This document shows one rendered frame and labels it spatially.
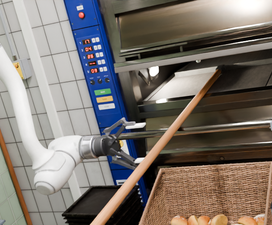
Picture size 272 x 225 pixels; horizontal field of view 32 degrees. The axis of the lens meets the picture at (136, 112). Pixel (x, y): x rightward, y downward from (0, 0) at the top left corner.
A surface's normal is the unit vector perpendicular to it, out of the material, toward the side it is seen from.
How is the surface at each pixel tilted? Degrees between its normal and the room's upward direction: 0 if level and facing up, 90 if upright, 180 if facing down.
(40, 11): 90
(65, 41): 90
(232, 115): 70
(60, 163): 64
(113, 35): 90
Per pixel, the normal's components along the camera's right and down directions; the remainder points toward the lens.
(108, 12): -0.37, 0.34
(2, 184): 0.90, -0.11
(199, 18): -0.44, 0.00
